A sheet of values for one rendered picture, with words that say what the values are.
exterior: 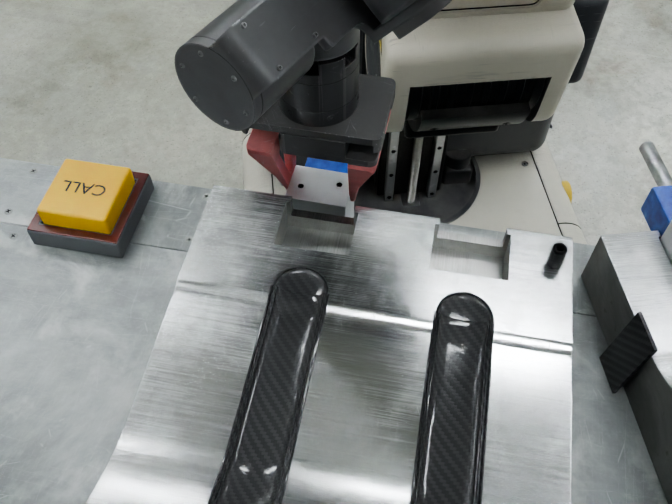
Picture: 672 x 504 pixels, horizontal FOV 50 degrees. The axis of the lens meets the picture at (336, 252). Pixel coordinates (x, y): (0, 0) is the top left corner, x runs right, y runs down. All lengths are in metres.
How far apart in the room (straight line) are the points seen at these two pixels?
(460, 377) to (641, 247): 0.20
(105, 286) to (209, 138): 1.27
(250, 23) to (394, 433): 0.24
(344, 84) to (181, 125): 1.44
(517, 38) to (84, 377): 0.56
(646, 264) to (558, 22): 0.37
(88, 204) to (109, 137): 1.30
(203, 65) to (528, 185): 1.05
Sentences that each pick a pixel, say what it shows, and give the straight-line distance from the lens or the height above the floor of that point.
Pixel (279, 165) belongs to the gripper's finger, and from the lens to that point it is 0.55.
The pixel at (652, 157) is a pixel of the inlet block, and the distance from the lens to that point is 0.64.
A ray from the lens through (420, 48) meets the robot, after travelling 0.80.
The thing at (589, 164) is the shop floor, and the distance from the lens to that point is 1.87.
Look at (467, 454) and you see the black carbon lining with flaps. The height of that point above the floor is 0.88.
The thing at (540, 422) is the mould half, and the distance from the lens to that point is 0.45.
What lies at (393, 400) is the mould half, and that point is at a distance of 0.44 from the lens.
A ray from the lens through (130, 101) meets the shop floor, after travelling 2.00.
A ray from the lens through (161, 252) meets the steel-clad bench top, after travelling 0.62.
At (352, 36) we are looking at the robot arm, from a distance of 0.47.
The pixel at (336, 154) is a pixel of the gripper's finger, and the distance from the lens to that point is 0.51.
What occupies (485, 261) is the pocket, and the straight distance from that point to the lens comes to 0.53.
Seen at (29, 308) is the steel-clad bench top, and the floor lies 0.80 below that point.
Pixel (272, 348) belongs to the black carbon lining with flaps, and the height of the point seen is 0.88.
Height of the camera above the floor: 1.28
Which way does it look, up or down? 54 degrees down
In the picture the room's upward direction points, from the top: straight up
